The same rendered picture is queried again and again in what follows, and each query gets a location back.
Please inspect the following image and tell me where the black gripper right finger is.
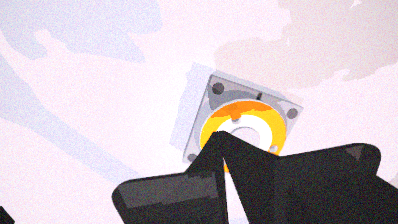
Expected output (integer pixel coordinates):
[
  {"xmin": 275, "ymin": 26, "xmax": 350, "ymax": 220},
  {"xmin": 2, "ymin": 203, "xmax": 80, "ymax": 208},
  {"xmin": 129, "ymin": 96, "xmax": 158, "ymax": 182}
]
[{"xmin": 219, "ymin": 130, "xmax": 381, "ymax": 224}]

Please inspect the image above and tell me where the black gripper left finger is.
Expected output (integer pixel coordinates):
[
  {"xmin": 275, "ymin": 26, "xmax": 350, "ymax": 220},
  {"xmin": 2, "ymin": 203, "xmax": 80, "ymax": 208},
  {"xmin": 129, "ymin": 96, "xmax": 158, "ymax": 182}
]
[{"xmin": 111, "ymin": 131, "xmax": 229, "ymax": 224}]

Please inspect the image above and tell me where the yellow round plate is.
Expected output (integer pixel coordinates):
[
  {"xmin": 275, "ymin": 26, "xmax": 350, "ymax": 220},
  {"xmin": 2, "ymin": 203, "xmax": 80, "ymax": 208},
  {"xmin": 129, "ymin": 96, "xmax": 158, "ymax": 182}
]
[{"xmin": 200, "ymin": 98, "xmax": 286, "ymax": 155}]

